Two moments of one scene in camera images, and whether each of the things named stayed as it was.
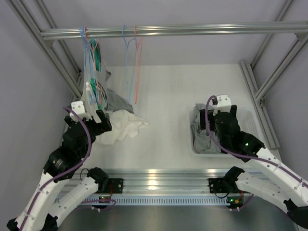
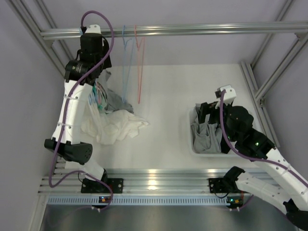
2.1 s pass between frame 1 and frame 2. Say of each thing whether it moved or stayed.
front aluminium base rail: stayed
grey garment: stayed
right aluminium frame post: stayed
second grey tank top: stayed
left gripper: moved
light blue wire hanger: moved
